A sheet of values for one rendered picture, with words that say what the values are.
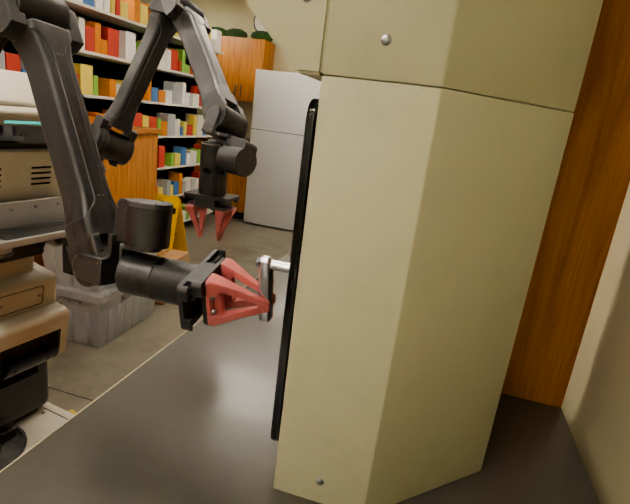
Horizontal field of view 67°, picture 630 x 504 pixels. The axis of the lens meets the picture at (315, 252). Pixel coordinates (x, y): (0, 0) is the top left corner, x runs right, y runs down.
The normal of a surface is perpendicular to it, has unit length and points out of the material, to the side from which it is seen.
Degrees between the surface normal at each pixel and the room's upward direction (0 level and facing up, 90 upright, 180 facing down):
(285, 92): 90
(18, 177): 98
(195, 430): 0
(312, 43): 90
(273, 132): 90
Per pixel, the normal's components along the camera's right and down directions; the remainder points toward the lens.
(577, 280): -0.26, 0.23
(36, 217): 0.91, 0.22
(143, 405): 0.12, -0.95
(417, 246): 0.49, 0.29
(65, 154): -0.42, 0.07
